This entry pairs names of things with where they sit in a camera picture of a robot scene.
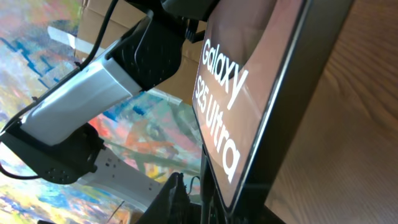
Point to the Samsung Galaxy smartphone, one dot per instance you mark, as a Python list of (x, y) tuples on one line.
[(260, 63)]

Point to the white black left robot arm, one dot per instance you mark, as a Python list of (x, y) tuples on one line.
[(53, 135)]

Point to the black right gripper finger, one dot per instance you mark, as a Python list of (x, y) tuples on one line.
[(171, 205)]

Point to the brown cardboard box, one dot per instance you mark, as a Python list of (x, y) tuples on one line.
[(157, 43)]

